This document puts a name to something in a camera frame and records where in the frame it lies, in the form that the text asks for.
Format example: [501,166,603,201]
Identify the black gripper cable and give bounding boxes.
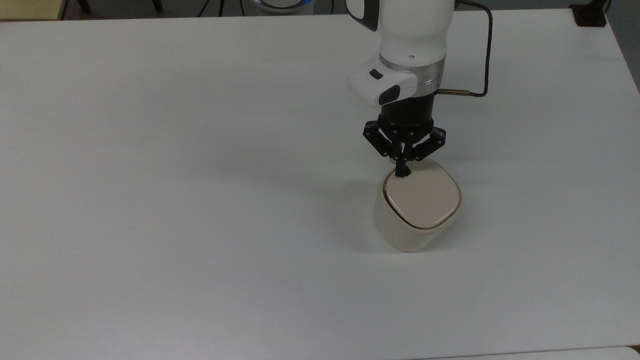
[437,0,494,99]

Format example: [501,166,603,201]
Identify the tan wooden board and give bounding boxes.
[0,0,69,22]

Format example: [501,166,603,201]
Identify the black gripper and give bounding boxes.
[362,93,447,179]

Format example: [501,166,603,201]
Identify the cream square ceramic cup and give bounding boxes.
[372,158,463,253]

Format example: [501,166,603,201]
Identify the black table clamp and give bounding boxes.
[569,0,612,28]

